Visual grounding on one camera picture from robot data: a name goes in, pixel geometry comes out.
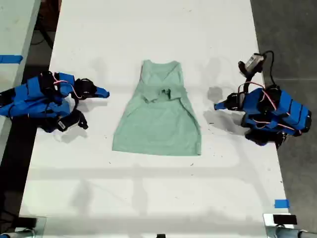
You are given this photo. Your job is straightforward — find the short blue tape piece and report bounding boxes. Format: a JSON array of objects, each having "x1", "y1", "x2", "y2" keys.
[{"x1": 274, "y1": 199, "x2": 291, "y2": 209}]

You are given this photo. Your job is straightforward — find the black camera cable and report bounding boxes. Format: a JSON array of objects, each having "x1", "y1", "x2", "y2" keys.
[{"x1": 262, "y1": 50, "x2": 277, "y2": 88}]

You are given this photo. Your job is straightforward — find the long blue tape strip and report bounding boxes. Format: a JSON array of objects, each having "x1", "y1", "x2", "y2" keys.
[{"x1": 0, "y1": 55, "x2": 24, "y2": 65}]

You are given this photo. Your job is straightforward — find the black floor cable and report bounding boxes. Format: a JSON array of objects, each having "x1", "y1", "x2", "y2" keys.
[{"x1": 31, "y1": 9, "x2": 56, "y2": 50}]

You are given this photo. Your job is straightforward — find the pale side table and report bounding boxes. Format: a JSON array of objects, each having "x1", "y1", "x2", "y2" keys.
[{"x1": 0, "y1": 0, "x2": 42, "y2": 154}]

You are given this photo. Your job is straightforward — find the black camera stalk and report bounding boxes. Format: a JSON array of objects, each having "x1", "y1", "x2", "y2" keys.
[
  {"x1": 238, "y1": 73, "x2": 254, "y2": 94},
  {"x1": 71, "y1": 98, "x2": 81, "y2": 117}
]

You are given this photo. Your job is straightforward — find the grey and black camera box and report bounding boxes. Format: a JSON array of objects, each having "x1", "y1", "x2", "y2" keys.
[{"x1": 238, "y1": 53, "x2": 266, "y2": 75}]

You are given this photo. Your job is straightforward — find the red and white wire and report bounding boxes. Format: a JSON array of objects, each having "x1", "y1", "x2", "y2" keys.
[
  {"x1": 53, "y1": 78, "x2": 81, "y2": 100},
  {"x1": 259, "y1": 89, "x2": 278, "y2": 111}
]

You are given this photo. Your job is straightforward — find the silver table bracket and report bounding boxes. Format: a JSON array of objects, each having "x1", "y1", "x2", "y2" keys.
[
  {"x1": 263, "y1": 213, "x2": 298, "y2": 238},
  {"x1": 14, "y1": 215, "x2": 48, "y2": 238}
]

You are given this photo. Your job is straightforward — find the small black box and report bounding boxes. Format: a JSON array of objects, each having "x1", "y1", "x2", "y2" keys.
[
  {"x1": 272, "y1": 214, "x2": 298, "y2": 225},
  {"x1": 17, "y1": 216, "x2": 38, "y2": 228}
]

